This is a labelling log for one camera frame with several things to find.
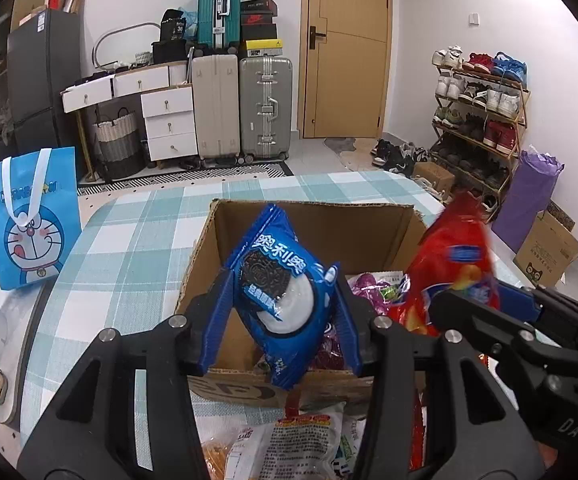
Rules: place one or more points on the wooden door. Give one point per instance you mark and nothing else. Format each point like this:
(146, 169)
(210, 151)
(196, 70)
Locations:
(345, 56)

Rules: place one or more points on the small cardboard box on floor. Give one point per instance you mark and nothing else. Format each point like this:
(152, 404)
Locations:
(548, 249)

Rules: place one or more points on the teal suitcase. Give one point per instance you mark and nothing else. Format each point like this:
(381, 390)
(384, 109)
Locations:
(219, 24)

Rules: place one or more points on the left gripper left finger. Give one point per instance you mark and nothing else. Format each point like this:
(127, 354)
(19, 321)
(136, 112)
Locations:
(124, 410)

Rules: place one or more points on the silver suitcase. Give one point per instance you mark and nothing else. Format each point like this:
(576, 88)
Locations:
(265, 100)

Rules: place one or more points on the blue Doraemon tote bag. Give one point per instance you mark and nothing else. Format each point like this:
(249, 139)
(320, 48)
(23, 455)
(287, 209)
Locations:
(39, 215)

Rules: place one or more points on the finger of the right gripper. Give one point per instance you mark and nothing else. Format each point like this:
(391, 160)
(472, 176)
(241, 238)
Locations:
(484, 328)
(517, 303)

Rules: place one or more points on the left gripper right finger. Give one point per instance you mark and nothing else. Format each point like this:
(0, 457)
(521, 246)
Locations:
(434, 408)

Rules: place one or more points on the white drawer desk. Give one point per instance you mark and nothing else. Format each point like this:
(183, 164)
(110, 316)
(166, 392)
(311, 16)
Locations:
(161, 98)

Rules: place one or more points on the stacked shoe boxes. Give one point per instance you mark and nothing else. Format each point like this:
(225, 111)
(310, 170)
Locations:
(258, 30)

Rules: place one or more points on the beige suitcase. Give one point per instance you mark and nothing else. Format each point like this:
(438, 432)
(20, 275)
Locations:
(216, 105)

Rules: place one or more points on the woven laundry basket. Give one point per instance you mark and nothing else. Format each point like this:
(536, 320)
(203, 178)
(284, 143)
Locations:
(118, 140)

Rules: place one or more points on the purple grape candy bag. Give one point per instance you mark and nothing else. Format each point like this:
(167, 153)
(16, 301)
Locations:
(384, 290)

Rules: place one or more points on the blue Oreo packet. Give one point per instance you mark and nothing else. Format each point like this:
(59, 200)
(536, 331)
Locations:
(283, 295)

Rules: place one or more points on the SF cardboard box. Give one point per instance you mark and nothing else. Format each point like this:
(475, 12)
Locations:
(362, 238)

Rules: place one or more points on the red Bugles chip bag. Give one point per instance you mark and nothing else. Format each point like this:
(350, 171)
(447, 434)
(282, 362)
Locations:
(453, 254)

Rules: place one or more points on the wooden shoe rack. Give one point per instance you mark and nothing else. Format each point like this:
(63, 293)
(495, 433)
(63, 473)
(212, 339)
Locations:
(479, 122)

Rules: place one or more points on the dark grey refrigerator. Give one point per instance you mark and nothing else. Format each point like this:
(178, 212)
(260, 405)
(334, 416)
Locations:
(43, 59)

